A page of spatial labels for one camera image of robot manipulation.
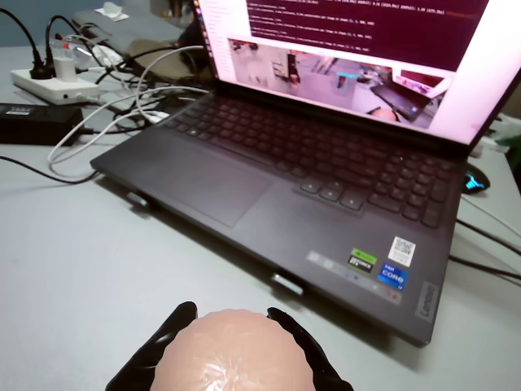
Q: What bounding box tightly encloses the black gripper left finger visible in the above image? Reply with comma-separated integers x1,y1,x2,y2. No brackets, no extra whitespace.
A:
104,300,199,391

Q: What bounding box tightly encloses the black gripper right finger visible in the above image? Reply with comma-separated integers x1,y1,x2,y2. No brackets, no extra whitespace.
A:
266,306,354,391

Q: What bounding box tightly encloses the pink lotion bottle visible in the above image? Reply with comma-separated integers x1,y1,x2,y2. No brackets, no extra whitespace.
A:
149,309,317,391

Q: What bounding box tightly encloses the grey laptop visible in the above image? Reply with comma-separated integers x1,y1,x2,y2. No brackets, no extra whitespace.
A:
89,0,521,349

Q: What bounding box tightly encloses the black computer mouse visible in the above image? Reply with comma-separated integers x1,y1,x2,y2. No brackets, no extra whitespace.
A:
463,165,492,196

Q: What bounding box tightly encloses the black power adapter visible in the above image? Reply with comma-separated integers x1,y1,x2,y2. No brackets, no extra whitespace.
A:
0,102,85,147

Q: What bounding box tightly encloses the white power strip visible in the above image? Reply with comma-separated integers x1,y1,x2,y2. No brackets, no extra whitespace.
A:
10,67,101,105

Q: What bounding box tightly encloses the green object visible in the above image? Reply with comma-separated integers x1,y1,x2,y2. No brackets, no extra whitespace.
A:
494,134,521,154

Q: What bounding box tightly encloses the white USB charger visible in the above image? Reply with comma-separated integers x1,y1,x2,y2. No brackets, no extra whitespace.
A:
52,56,78,81

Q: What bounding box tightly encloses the white crumpled tissue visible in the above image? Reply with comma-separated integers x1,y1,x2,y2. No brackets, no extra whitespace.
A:
95,2,129,21

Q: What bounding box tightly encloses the thin black cable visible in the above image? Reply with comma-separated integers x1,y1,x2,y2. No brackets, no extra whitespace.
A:
0,156,101,184
456,219,521,253
449,255,521,283

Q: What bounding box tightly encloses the white cable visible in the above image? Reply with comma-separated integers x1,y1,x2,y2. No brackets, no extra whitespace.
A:
137,45,204,107
47,83,212,174

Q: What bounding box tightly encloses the black plug with cable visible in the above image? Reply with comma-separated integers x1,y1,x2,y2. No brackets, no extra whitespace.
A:
43,15,89,70
0,8,53,81

